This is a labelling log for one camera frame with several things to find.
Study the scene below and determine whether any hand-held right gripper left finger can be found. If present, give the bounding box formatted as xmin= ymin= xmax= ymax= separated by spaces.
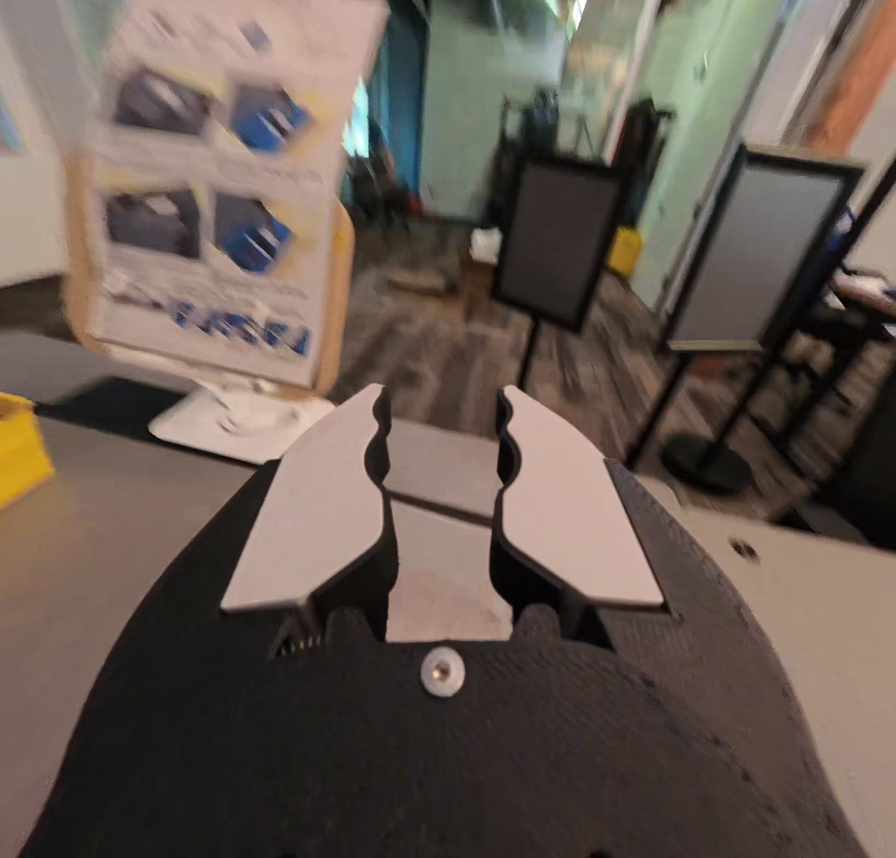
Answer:
xmin=220 ymin=383 xmax=400 ymax=640

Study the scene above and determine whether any printed instruction sheet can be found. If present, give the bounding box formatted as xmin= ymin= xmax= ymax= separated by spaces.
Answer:
xmin=84 ymin=0 xmax=389 ymax=390

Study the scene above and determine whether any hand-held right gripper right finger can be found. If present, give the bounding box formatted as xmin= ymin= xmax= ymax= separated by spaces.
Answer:
xmin=489 ymin=385 xmax=665 ymax=617

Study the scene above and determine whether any yellow plastic bin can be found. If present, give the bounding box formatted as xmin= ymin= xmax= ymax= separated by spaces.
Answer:
xmin=608 ymin=226 xmax=644 ymax=278
xmin=0 ymin=392 xmax=56 ymax=509

